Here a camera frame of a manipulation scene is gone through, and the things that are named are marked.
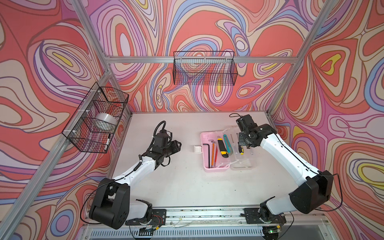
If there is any pink plastic tool box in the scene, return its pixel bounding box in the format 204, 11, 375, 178
195, 126, 256, 173

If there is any back wall wire basket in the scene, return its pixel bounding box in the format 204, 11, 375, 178
173, 50, 238, 86

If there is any left wall wire basket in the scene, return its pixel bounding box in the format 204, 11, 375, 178
62, 83, 129, 154

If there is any wall wire basket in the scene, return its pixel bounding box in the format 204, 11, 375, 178
62, 83, 129, 154
173, 50, 238, 86

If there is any aluminium front rail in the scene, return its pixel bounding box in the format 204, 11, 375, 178
153, 205, 331, 229

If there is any teal utility knife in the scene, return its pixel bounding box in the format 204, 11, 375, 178
223, 134, 234, 156

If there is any silver tape roll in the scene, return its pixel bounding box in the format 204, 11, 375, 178
96, 113, 117, 125

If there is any marker pen in basket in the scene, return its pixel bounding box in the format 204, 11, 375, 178
104, 134, 112, 152

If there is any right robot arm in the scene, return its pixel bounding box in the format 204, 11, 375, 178
236, 115, 334, 223

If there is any black yellow screwdriver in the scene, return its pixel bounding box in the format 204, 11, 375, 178
238, 144, 244, 155

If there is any black yellow box cutter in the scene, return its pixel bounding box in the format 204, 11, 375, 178
217, 138, 229, 159

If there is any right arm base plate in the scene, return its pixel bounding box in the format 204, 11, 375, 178
240, 208, 287, 225

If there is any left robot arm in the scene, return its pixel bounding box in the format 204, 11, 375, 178
89, 131, 182, 230

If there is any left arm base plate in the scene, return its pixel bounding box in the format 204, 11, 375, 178
125, 209, 167, 228

